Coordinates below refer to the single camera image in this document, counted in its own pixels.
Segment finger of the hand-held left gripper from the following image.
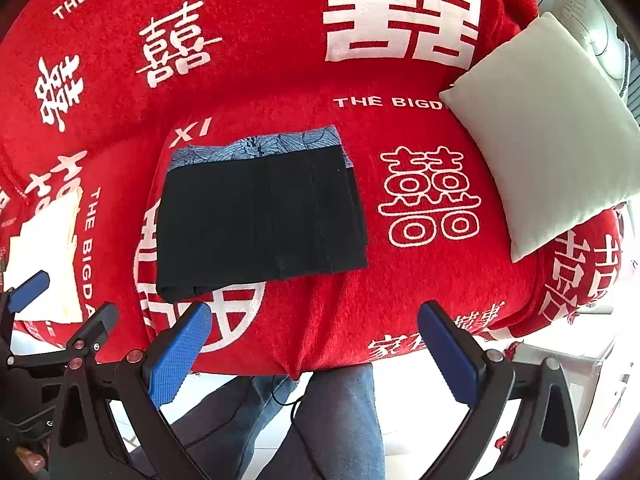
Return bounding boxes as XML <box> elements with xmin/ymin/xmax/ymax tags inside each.
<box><xmin>62</xmin><ymin>302</ymin><xmax>121</xmax><ymax>361</ymax></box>
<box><xmin>0</xmin><ymin>270</ymin><xmax>52</xmax><ymax>317</ymax></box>

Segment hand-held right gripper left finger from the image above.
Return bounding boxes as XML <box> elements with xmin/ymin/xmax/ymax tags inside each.
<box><xmin>47</xmin><ymin>301</ymin><xmax>213</xmax><ymax>480</ymax></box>

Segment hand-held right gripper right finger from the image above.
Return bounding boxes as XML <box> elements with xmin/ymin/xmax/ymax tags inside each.
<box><xmin>417</xmin><ymin>301</ymin><xmax>583</xmax><ymax>480</ymax></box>

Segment black pants with blue waistband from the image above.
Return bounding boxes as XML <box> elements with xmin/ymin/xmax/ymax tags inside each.
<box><xmin>155</xmin><ymin>125</ymin><xmax>370</xmax><ymax>303</ymax></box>

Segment person's left hand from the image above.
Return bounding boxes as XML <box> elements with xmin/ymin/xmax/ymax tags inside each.
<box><xmin>17</xmin><ymin>447</ymin><xmax>48</xmax><ymax>475</ymax></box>

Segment cream cushion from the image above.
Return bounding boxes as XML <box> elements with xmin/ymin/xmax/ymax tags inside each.
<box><xmin>2</xmin><ymin>190</ymin><xmax>86</xmax><ymax>324</ymax></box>

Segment person's left leg in jeans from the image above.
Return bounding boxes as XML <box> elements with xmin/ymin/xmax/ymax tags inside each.
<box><xmin>135</xmin><ymin>374</ymin><xmax>298</xmax><ymax>480</ymax></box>

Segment person's leg in jeans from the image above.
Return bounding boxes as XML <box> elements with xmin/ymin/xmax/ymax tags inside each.
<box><xmin>135</xmin><ymin>374</ymin><xmax>298</xmax><ymax>480</ymax></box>
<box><xmin>272</xmin><ymin>362</ymin><xmax>386</xmax><ymax>480</ymax></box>

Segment person's right leg in jeans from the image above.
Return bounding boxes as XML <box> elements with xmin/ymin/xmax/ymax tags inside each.
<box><xmin>272</xmin><ymin>362</ymin><xmax>386</xmax><ymax>480</ymax></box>

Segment white pillow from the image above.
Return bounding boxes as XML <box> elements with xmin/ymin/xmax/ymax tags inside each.
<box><xmin>439</xmin><ymin>11</ymin><xmax>640</xmax><ymax>262</ymax></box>

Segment red printed blanket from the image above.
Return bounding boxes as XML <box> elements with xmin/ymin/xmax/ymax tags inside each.
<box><xmin>0</xmin><ymin>0</ymin><xmax>626</xmax><ymax>377</ymax></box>

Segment white standing fan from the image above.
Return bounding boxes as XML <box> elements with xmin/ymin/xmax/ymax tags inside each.
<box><xmin>547</xmin><ymin>0</ymin><xmax>632</xmax><ymax>98</ymax></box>

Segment black cable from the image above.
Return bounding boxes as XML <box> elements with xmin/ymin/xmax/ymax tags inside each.
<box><xmin>270</xmin><ymin>385</ymin><xmax>308</xmax><ymax>412</ymax></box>

